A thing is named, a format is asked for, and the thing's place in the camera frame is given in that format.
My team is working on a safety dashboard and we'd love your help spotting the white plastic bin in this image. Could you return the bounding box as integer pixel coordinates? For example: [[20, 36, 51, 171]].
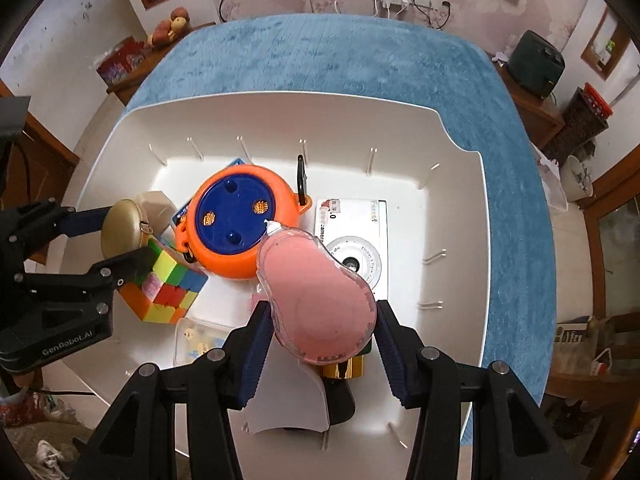
[[70, 91, 487, 480]]

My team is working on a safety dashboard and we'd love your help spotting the orange round reel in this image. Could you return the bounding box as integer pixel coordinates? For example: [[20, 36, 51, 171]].
[[174, 152, 315, 279]]

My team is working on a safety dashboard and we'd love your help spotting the green-lidded gold jar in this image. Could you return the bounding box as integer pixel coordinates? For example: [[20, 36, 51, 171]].
[[320, 341, 373, 428]]

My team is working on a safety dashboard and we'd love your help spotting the colourful puzzle cube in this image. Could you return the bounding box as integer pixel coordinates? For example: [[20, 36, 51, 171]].
[[118, 238, 208, 325]]

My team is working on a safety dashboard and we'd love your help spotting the dark green speaker box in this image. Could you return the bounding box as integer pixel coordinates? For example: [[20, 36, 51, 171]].
[[506, 30, 566, 100]]

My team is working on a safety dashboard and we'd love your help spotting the wooden side table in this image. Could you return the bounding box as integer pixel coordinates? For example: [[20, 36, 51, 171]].
[[495, 62, 566, 161], [107, 22, 221, 106]]

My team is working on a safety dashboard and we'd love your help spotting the white foot-shaped plastic piece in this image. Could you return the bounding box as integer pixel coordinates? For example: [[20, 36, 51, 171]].
[[244, 355, 332, 434]]

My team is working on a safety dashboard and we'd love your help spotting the white ceramic pot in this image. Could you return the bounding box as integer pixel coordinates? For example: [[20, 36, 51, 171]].
[[559, 155, 596, 203]]

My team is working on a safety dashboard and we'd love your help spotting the wooden chair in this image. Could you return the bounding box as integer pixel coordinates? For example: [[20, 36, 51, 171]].
[[545, 312, 640, 441]]

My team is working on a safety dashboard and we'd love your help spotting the blue tablecloth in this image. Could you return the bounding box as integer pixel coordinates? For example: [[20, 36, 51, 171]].
[[117, 12, 558, 448]]

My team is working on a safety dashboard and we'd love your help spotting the wooden glass door cabinet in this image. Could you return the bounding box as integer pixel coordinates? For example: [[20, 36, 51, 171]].
[[582, 145, 640, 321]]

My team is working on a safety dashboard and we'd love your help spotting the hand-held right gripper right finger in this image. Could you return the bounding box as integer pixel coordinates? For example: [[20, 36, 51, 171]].
[[375, 299, 576, 480]]

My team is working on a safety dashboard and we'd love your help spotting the brown monkey doll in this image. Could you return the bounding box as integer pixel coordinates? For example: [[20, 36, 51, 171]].
[[147, 7, 193, 48]]

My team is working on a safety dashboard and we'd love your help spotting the pink pear-shaped plastic case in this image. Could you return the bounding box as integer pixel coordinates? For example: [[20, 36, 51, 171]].
[[256, 220, 378, 365]]

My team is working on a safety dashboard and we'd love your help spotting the gold round compact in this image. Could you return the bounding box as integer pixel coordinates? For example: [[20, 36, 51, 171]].
[[100, 199, 151, 261]]

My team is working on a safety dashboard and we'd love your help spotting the red gift box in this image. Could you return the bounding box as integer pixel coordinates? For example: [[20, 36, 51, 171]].
[[96, 36, 151, 93]]

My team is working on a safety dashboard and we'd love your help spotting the white instant camera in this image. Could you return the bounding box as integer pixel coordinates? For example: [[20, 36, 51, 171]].
[[312, 197, 390, 301]]

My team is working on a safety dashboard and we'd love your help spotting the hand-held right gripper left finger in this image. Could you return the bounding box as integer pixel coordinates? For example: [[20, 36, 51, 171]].
[[82, 301, 275, 480]]

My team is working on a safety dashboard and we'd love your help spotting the dark wicker basket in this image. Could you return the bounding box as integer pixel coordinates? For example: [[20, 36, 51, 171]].
[[542, 86, 612, 161]]

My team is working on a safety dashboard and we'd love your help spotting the beige plastic box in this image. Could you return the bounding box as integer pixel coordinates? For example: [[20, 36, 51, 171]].
[[137, 191, 178, 241]]

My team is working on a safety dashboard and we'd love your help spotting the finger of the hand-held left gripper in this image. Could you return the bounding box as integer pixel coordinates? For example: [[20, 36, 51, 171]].
[[0, 199, 117, 261], [15, 246, 160, 333]]

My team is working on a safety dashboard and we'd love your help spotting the clear sticker packet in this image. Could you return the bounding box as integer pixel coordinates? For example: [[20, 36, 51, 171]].
[[174, 316, 238, 367]]

